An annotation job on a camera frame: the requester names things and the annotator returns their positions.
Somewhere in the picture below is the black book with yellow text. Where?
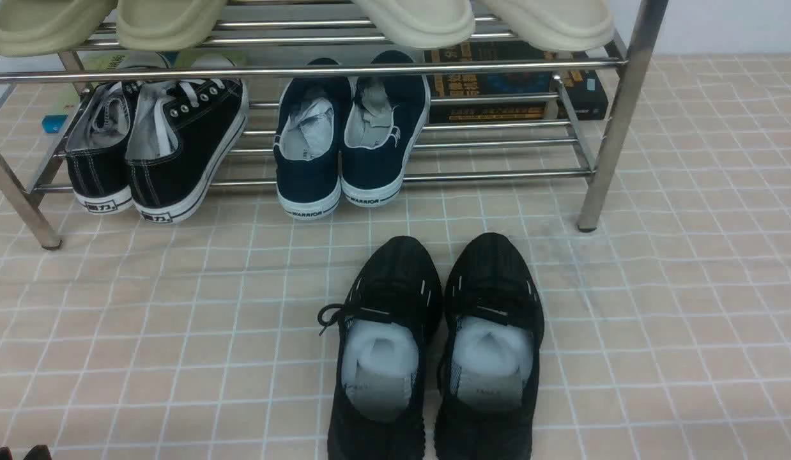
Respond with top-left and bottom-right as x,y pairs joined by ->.
424,41 -> 609,123

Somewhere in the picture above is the beige slipper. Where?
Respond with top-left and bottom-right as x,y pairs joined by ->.
117,1 -> 228,52
0,1 -> 117,56

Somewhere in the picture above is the black knit sneaker right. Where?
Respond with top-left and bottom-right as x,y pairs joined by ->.
434,232 -> 545,459

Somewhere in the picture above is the navy slip-on shoe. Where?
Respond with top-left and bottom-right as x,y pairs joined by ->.
273,75 -> 353,220
342,75 -> 431,208

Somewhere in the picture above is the cream slipper far right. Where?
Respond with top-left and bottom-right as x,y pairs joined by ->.
482,1 -> 617,52

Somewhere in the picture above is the cream slipper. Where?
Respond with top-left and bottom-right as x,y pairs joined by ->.
482,1 -> 617,52
353,1 -> 475,50

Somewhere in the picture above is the navy slip-on shoe left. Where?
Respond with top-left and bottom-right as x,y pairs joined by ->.
273,75 -> 353,220

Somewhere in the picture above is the navy slip-on shoe right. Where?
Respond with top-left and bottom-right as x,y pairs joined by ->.
342,75 -> 431,208

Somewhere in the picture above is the black knit sneaker left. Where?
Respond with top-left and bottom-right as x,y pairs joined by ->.
318,236 -> 442,459

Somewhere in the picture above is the black canvas sneaker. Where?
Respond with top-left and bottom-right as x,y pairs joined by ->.
65,79 -> 147,215
125,78 -> 249,224

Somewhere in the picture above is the stainless steel shoe rack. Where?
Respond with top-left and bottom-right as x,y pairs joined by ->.
0,1 -> 669,250

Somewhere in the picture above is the black knit sneaker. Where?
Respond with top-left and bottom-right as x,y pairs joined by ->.
434,232 -> 545,459
318,236 -> 442,459

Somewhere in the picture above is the beige slipper far left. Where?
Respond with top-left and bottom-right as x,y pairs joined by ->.
0,1 -> 117,56

